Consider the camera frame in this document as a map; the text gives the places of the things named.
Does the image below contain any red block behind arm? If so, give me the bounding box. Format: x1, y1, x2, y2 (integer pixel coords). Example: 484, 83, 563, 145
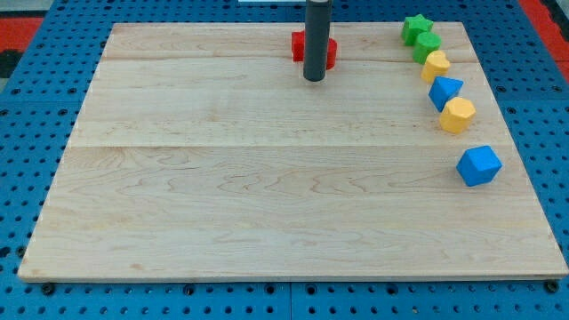
291, 30, 338, 70

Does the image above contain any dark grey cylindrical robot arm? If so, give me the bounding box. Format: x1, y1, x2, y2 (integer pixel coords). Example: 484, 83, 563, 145
303, 0, 333, 82

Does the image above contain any yellow hexagon block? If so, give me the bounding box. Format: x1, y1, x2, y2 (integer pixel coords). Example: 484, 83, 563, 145
439, 97, 477, 134

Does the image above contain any light wooden board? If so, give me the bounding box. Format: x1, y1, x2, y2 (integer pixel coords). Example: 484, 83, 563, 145
19, 22, 568, 283

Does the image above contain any blue triangle block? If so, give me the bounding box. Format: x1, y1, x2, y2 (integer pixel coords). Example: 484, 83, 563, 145
429, 76, 464, 112

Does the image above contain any yellow heart block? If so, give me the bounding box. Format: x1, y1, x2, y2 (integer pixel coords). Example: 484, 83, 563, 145
421, 50, 451, 84

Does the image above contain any green cylinder block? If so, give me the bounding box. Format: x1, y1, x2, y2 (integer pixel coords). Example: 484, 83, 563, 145
413, 32, 442, 64

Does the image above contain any green star block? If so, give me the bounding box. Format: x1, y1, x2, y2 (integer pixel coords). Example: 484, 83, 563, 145
401, 13, 434, 46

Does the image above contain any blue cube block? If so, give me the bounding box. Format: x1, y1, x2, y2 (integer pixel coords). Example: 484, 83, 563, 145
456, 146, 502, 187

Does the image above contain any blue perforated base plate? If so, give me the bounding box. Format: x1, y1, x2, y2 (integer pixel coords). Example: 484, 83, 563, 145
1, 0, 568, 319

